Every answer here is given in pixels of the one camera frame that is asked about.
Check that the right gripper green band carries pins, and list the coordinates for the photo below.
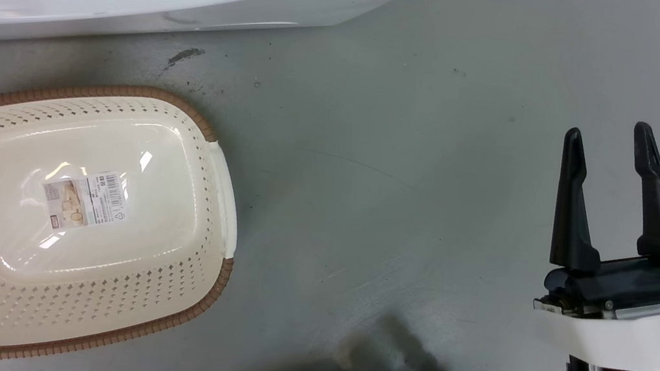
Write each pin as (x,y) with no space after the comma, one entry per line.
(628,289)

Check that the paper label sticker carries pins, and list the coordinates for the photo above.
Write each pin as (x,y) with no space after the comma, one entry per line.
(86,200)

